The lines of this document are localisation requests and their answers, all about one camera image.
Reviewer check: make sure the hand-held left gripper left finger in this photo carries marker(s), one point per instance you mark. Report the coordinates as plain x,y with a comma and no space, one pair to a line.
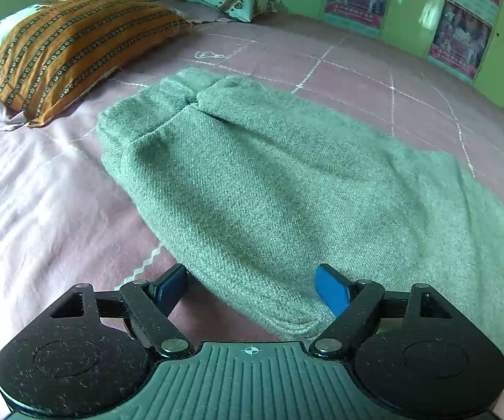
171,288

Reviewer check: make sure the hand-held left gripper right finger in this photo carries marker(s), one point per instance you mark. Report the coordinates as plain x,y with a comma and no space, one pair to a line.
330,291

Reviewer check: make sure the grey-green knit pants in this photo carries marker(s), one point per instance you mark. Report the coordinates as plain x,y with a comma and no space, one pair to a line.
256,183

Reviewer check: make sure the bed with pink checked sheet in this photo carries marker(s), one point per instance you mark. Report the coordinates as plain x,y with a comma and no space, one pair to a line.
37,210

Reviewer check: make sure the orange striped pillow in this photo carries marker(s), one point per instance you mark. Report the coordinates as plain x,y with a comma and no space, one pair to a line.
72,48

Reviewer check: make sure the cream glossy wardrobe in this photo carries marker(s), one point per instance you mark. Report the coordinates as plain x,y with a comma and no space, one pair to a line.
414,17

